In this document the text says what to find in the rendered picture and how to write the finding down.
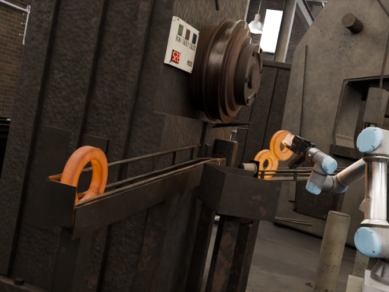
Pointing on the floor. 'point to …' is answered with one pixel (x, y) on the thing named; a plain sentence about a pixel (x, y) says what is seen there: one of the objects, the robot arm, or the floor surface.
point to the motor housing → (239, 255)
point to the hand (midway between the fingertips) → (283, 141)
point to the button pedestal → (359, 264)
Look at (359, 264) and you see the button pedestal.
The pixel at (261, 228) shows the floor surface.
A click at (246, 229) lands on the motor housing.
